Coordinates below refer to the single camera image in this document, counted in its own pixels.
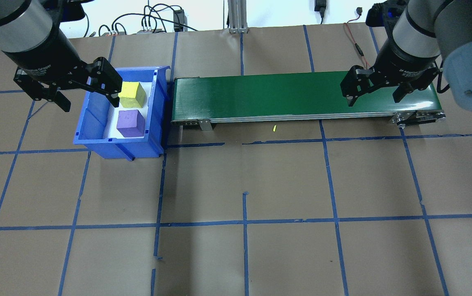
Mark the yellow foam block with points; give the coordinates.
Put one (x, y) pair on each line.
(133, 95)

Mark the purple foam block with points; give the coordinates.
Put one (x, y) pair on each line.
(130, 123)

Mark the small terminal board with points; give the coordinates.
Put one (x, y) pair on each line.
(116, 31)
(151, 31)

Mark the blue plastic storage bin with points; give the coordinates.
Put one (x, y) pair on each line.
(92, 131)

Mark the green conveyor belt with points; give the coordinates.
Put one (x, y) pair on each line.
(281, 96)

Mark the black power adapter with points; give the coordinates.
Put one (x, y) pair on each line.
(178, 19)
(320, 8)

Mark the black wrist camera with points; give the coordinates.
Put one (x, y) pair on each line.
(63, 10)
(383, 12)

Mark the aluminium profile post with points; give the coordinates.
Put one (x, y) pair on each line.
(238, 16)

